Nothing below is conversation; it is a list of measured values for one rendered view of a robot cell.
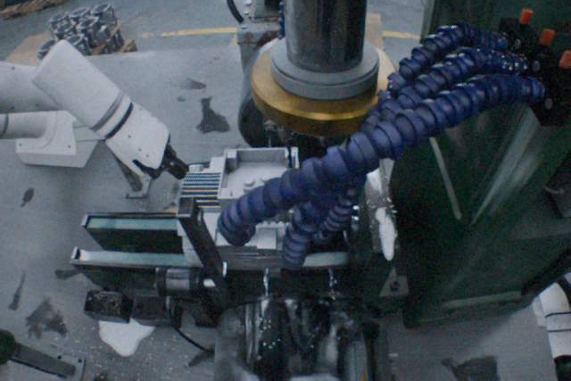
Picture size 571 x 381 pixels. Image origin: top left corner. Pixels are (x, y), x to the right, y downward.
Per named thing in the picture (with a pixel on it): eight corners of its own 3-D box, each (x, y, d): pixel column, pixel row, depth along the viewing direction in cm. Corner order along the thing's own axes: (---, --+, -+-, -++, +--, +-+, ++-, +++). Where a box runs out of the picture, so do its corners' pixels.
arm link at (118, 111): (100, 102, 59) (111, 111, 61) (82, 136, 54) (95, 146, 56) (127, 78, 56) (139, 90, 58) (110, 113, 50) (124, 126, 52)
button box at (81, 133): (144, 130, 86) (141, 110, 85) (132, 137, 80) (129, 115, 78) (87, 136, 87) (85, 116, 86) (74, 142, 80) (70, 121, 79)
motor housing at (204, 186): (300, 203, 80) (298, 142, 66) (300, 284, 68) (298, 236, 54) (211, 203, 82) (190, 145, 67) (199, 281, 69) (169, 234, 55)
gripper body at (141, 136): (110, 106, 61) (152, 141, 68) (91, 146, 54) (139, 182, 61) (135, 86, 58) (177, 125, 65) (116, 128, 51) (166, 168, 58)
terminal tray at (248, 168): (298, 174, 66) (297, 145, 61) (298, 225, 59) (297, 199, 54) (232, 175, 67) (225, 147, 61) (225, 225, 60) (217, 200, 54)
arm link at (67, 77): (82, 128, 57) (95, 129, 50) (24, 81, 48) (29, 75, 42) (110, 90, 60) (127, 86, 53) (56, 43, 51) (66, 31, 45)
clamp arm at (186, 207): (235, 280, 61) (199, 194, 42) (235, 295, 59) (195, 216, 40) (216, 280, 62) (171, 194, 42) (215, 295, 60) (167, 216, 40)
